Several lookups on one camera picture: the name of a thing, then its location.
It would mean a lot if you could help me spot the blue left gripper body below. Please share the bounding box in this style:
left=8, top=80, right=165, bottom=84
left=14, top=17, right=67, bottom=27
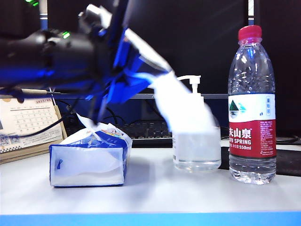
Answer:
left=94, top=0, right=142, bottom=124

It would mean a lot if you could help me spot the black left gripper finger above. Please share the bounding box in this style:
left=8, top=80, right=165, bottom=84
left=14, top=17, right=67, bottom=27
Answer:
left=123, top=28, right=174, bottom=73
left=108, top=68, right=153, bottom=104

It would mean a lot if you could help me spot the white tissue sheet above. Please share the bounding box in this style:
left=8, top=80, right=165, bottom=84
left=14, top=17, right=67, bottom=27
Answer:
left=75, top=113, right=104, bottom=144
left=150, top=70, right=217, bottom=133

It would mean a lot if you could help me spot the clear alcohol pump bottle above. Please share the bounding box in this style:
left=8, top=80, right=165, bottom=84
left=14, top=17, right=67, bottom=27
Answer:
left=172, top=74, right=222, bottom=174

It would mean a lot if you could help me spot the red label water bottle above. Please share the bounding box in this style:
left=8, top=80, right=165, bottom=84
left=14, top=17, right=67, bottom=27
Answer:
left=227, top=24, right=277, bottom=186

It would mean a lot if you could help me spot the blue white tissue pack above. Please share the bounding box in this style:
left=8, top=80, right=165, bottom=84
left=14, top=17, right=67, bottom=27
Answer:
left=48, top=122, right=133, bottom=188

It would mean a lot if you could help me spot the black computer monitor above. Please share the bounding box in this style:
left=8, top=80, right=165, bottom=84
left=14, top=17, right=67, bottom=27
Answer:
left=47, top=0, right=249, bottom=100

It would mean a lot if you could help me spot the black computer keyboard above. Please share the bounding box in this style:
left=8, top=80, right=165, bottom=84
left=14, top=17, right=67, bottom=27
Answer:
left=65, top=120, right=174, bottom=148

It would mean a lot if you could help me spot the beige desk calendar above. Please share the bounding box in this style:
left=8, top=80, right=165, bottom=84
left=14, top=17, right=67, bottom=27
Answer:
left=0, top=89, right=68, bottom=164

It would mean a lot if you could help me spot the black monitor with orange light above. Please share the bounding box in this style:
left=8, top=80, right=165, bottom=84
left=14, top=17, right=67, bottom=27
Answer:
left=255, top=0, right=301, bottom=137

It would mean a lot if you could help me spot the black mouse pad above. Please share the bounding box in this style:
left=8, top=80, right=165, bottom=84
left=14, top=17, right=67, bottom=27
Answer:
left=221, top=146, right=301, bottom=177

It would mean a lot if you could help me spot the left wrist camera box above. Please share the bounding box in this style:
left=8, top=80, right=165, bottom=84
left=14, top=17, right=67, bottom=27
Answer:
left=79, top=3, right=112, bottom=31

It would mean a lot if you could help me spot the white partition post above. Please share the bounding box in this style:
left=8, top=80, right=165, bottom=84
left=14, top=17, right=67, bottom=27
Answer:
left=39, top=0, right=48, bottom=31
left=248, top=0, right=255, bottom=24

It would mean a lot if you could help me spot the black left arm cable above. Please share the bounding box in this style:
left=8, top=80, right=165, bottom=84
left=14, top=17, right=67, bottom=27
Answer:
left=20, top=98, right=79, bottom=137

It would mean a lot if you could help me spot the thin black desk cable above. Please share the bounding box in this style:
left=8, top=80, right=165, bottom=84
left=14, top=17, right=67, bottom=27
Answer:
left=275, top=134, right=301, bottom=145

